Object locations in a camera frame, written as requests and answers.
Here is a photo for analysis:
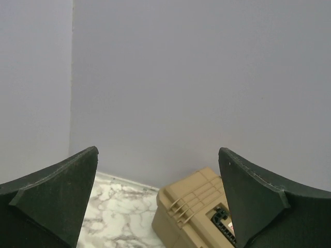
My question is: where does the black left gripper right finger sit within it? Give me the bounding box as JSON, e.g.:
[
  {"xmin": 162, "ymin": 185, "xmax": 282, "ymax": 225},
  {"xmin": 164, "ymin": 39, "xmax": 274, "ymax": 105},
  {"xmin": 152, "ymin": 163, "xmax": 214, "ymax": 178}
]
[{"xmin": 219, "ymin": 147, "xmax": 330, "ymax": 247}]

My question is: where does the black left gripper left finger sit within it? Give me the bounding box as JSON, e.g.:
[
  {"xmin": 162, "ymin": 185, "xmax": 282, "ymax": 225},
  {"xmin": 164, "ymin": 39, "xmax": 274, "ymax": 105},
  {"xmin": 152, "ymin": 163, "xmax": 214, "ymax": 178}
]
[{"xmin": 1, "ymin": 146, "xmax": 99, "ymax": 247}]

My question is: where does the tan plastic toolbox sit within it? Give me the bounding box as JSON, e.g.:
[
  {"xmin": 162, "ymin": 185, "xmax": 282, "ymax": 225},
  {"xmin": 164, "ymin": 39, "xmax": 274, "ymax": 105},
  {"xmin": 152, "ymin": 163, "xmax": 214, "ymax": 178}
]
[{"xmin": 152, "ymin": 167, "xmax": 237, "ymax": 248}]

